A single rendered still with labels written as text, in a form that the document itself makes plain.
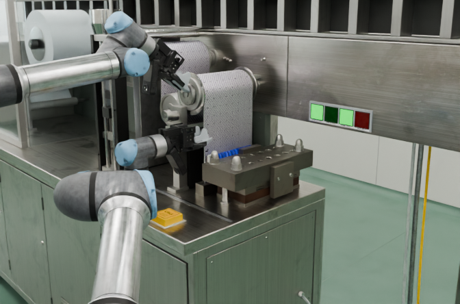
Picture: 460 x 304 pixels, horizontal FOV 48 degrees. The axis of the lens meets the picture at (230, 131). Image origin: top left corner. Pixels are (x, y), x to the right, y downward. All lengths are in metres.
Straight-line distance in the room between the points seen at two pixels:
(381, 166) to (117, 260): 3.65
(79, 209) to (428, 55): 1.04
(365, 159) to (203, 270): 3.17
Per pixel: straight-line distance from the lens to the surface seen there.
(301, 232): 1.87
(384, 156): 4.47
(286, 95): 1.90
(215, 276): 1.60
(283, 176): 1.76
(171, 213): 1.60
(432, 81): 1.59
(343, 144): 4.66
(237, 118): 1.85
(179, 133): 1.66
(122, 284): 0.99
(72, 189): 1.21
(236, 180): 1.62
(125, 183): 1.18
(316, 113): 1.81
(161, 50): 1.64
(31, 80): 1.30
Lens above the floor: 1.54
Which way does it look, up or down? 14 degrees down
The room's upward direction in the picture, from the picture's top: straight up
